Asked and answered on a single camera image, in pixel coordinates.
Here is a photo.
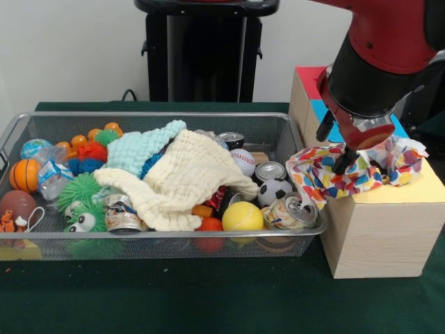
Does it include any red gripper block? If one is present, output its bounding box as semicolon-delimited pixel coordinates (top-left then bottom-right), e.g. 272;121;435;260
315;64;396;175

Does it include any colourful polka-dot cloth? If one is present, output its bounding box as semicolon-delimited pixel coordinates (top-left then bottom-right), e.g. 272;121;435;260
285;137;429;209

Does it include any cream knitted cloth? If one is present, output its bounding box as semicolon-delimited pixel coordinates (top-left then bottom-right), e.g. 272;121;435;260
92;129;260;232

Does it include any crushed clear plastic bottle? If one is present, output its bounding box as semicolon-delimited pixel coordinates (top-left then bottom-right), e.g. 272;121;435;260
34;145;74;201

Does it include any wooden box with three holes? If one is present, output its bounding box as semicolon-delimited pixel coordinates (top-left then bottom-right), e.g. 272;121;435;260
289;65;445;279

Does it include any shallow mesh bin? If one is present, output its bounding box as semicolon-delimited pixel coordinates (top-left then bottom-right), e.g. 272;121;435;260
0;111;329;260

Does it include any silver drink can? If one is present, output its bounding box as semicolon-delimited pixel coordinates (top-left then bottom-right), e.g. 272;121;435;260
255;161;288;182

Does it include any black and white soccer ball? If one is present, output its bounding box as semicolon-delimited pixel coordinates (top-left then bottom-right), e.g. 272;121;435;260
257;177;293;208

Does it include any printed drink can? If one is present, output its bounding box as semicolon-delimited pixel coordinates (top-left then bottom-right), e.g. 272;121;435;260
263;193;319;230

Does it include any white baseball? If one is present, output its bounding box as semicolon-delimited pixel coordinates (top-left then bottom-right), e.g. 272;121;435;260
229;148;257;177

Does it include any dark green tablecloth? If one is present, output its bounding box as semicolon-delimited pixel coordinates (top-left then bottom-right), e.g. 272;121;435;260
0;100;445;334
419;111;445;161

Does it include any yellow tennis ball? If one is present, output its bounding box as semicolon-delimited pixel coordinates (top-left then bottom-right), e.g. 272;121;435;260
221;200;264;232

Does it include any small red ball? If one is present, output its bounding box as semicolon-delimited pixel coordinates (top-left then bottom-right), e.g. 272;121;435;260
196;217;224;232

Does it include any light blue knitted cloth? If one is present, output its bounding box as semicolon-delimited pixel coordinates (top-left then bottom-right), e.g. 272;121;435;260
92;120;188;202

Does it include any blue green globe ball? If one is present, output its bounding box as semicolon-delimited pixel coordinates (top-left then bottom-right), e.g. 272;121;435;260
19;138;53;160

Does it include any orange mini basketball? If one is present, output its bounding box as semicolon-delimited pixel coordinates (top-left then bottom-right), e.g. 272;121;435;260
9;159;42;193

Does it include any brown mini football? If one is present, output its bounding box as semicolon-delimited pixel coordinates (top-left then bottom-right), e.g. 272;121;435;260
0;189;38;227

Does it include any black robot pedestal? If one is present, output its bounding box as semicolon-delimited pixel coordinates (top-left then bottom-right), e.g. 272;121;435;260
133;0;281;102

